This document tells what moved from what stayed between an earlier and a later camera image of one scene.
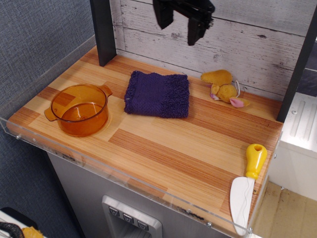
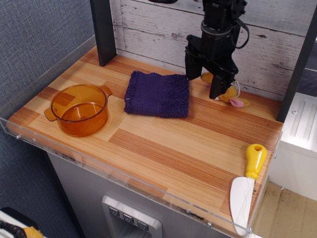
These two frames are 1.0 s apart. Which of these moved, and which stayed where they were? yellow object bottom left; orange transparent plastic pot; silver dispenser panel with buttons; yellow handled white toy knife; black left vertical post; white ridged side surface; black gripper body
Moved: black gripper body
Stayed: silver dispenser panel with buttons; yellow object bottom left; orange transparent plastic pot; white ridged side surface; yellow handled white toy knife; black left vertical post
